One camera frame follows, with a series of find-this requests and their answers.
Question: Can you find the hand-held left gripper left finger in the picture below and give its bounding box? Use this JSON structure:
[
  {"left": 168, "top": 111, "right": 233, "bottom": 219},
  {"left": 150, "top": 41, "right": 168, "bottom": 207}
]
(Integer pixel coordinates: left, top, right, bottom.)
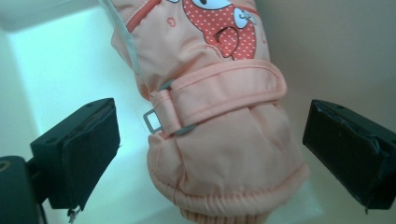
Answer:
[{"left": 30, "top": 97, "right": 121, "bottom": 211}]

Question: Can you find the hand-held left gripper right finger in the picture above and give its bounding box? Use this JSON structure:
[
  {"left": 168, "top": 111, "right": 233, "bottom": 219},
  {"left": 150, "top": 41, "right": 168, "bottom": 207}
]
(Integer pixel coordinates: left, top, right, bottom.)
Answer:
[{"left": 302, "top": 99, "right": 396, "bottom": 211}]

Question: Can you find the pink padded child's glove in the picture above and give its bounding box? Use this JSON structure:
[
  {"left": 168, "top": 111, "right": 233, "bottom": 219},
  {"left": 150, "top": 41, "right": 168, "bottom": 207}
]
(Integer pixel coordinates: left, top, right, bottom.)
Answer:
[{"left": 99, "top": 0, "right": 311, "bottom": 224}]

